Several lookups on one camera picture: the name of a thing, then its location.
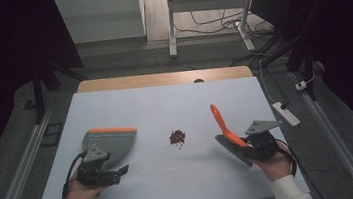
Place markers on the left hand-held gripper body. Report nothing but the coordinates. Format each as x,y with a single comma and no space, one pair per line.
96,170

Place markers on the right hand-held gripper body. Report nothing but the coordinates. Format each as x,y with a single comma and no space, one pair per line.
263,143

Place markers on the gray dustpan with orange edge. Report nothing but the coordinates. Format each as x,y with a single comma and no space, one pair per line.
115,143

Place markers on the orange brush with gray bristles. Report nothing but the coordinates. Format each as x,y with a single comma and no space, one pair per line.
226,130

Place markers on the pile of red beans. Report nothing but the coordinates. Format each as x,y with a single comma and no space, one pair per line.
177,137

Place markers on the person's right hand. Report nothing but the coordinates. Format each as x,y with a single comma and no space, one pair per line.
274,167

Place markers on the person's left hand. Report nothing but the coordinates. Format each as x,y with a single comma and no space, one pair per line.
80,196

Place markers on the white power strip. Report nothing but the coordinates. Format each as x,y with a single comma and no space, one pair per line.
286,113

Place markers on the small white adapter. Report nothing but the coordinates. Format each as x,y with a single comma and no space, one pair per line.
301,85

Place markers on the black metal stand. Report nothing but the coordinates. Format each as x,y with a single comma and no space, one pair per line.
38,95
308,64

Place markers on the wooden table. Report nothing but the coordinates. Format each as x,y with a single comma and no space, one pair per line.
148,80

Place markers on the black floor frame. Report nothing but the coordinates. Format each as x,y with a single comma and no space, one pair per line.
44,136

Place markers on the metal floor rail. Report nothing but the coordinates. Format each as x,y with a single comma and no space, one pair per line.
16,184
337,148

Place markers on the white metal desk frame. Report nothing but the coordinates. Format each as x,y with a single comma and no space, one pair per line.
203,3

